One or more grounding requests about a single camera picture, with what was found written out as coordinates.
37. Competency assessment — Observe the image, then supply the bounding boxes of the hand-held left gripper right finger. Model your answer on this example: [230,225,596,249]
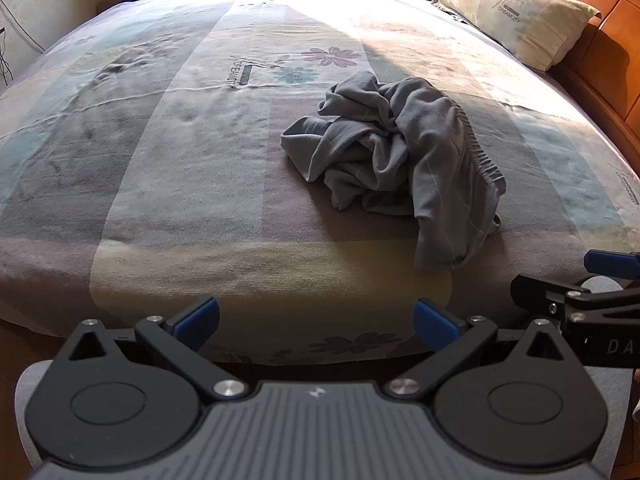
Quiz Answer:
[387,298,583,403]

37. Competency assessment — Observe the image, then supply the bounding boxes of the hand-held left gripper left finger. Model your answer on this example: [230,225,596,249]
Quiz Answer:
[52,296,248,404]

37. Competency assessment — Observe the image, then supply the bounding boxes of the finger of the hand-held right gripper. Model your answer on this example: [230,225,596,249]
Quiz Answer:
[583,249,640,295]
[510,274,640,331]

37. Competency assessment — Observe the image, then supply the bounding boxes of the grey pants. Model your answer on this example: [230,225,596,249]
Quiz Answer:
[280,71,506,272]

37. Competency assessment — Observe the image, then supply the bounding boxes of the floral patchwork bed sheet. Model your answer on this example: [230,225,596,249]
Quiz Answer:
[0,0,640,366]

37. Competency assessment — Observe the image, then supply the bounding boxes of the wooden bed headboard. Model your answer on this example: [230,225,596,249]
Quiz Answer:
[545,0,640,191]

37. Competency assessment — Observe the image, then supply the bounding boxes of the cream printed pillow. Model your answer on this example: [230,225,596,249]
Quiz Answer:
[415,0,602,73]

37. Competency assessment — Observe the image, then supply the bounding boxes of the black wall cable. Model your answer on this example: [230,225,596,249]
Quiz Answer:
[0,0,47,86]

